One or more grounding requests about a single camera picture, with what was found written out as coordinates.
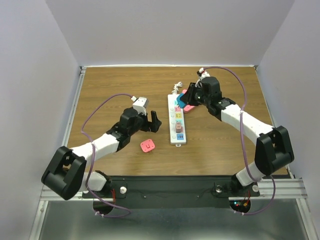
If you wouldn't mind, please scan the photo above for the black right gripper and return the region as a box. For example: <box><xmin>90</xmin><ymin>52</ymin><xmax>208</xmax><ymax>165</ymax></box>
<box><xmin>179</xmin><ymin>82</ymin><xmax>211</xmax><ymax>107</ymax></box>

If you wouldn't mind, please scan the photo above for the blue square plug adapter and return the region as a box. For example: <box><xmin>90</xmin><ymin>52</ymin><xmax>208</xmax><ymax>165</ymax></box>
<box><xmin>176</xmin><ymin>93</ymin><xmax>187</xmax><ymax>109</ymax></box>

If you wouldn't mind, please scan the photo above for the pink triangular power strip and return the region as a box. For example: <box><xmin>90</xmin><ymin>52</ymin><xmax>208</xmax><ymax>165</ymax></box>
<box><xmin>182</xmin><ymin>89</ymin><xmax>195</xmax><ymax>113</ymax></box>

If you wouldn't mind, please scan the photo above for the white multicolour power strip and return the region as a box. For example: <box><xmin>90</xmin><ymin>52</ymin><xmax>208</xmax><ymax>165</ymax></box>
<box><xmin>167</xmin><ymin>94</ymin><xmax>187</xmax><ymax>147</ymax></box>

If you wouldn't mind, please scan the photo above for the pink square plug adapter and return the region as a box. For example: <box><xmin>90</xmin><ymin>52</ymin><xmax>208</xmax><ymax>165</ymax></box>
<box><xmin>140</xmin><ymin>139</ymin><xmax>156</xmax><ymax>153</ymax></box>

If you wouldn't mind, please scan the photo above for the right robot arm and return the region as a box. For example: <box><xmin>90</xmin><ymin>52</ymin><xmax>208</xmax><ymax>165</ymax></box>
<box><xmin>177</xmin><ymin>77</ymin><xmax>295</xmax><ymax>195</ymax></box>

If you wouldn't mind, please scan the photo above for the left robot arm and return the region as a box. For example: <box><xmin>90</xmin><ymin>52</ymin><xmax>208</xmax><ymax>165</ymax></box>
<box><xmin>41</xmin><ymin>107</ymin><xmax>162</xmax><ymax>200</ymax></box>

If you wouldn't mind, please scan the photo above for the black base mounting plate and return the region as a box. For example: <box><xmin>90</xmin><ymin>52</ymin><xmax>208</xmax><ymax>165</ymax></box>
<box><xmin>97</xmin><ymin>175</ymin><xmax>260</xmax><ymax>210</ymax></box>

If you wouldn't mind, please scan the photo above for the white power strip cord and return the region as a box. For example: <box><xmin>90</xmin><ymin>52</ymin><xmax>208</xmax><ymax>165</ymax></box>
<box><xmin>171</xmin><ymin>81</ymin><xmax>183</xmax><ymax>95</ymax></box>

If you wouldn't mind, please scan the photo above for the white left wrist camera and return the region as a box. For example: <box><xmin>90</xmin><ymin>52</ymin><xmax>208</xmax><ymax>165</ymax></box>
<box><xmin>132</xmin><ymin>97</ymin><xmax>149</xmax><ymax>115</ymax></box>

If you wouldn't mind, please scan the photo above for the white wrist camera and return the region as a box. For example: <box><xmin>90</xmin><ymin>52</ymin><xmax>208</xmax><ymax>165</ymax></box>
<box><xmin>132</xmin><ymin>97</ymin><xmax>149</xmax><ymax>115</ymax></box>
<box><xmin>195</xmin><ymin>67</ymin><xmax>210</xmax><ymax>87</ymax></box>

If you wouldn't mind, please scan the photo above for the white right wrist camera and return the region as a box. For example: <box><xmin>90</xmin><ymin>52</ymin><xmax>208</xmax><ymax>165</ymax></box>
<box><xmin>195</xmin><ymin>67</ymin><xmax>210</xmax><ymax>87</ymax></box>

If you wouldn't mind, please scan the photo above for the aluminium left side rail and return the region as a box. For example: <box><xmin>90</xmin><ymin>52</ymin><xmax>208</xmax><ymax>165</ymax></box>
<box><xmin>61</xmin><ymin>66</ymin><xmax>87</xmax><ymax>147</ymax></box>

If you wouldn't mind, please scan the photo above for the aluminium rail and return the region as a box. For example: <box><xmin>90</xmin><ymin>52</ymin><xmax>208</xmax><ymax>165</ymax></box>
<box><xmin>61</xmin><ymin>66</ymin><xmax>87</xmax><ymax>147</ymax></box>
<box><xmin>40</xmin><ymin>181</ymin><xmax>89</xmax><ymax>201</ymax></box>
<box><xmin>253</xmin><ymin>65</ymin><xmax>310</xmax><ymax>200</ymax></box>

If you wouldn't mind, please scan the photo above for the aluminium front rail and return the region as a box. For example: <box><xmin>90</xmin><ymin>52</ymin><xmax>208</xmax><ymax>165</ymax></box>
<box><xmin>40</xmin><ymin>181</ymin><xmax>89</xmax><ymax>201</ymax></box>

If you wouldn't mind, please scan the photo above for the aluminium right side rail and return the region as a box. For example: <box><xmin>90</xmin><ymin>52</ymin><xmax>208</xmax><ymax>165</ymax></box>
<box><xmin>253</xmin><ymin>65</ymin><xmax>310</xmax><ymax>200</ymax></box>

